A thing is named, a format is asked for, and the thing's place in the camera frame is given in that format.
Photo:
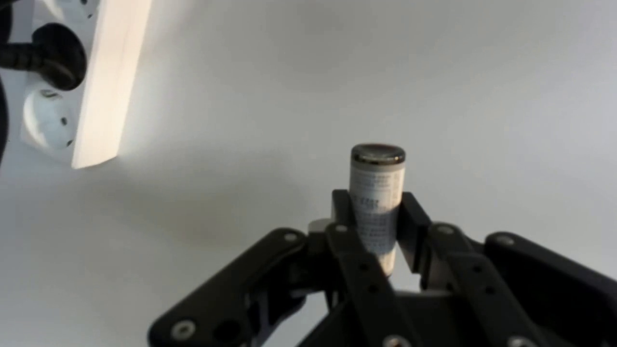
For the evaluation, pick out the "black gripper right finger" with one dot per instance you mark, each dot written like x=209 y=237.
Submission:
x=508 y=289

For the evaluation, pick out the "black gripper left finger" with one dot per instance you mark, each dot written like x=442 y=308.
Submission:
x=244 y=302

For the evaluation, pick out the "small white bottle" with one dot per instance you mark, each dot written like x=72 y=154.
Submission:
x=377 y=187

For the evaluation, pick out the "white power strip on table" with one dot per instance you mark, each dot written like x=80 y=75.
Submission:
x=82 y=125

